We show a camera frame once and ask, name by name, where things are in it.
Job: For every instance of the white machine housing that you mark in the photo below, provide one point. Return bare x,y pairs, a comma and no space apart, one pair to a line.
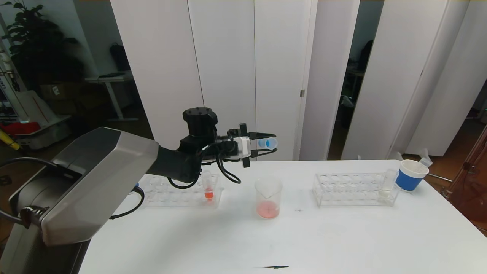
42,133

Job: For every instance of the clear plastic test tube rack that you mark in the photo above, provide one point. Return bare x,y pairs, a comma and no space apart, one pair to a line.
354,190
182,196

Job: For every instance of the dark green potted plant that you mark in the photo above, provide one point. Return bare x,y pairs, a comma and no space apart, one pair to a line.
38,49

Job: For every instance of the graduated clear plastic test tube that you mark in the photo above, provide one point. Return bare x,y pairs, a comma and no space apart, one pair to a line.
426,161

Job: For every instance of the test tube with pale liquid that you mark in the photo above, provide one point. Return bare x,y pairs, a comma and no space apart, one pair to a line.
384,193

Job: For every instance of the white office desk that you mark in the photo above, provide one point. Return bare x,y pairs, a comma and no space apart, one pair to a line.
110,79

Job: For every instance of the test tube with red liquid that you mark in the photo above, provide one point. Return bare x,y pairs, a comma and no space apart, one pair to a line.
209,195

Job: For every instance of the clear glass beaker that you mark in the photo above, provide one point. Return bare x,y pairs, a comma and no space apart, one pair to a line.
268,210

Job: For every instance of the black backpack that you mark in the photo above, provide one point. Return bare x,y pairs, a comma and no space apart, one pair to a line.
119,56

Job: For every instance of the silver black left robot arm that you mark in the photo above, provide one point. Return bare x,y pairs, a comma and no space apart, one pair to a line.
99,182

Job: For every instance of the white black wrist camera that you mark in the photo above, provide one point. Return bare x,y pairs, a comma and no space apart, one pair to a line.
242,146

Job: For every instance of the brown cardboard box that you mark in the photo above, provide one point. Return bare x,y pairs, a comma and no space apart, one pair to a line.
68,92

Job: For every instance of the test tube with blue liquid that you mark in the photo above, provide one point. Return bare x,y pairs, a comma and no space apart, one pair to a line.
268,143

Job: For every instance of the metal light stand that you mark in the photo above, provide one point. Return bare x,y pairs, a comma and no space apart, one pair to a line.
466,166

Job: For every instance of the white printed column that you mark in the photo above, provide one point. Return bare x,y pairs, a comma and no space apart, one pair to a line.
9,76

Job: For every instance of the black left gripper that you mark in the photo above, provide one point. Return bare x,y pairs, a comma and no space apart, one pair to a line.
244,145

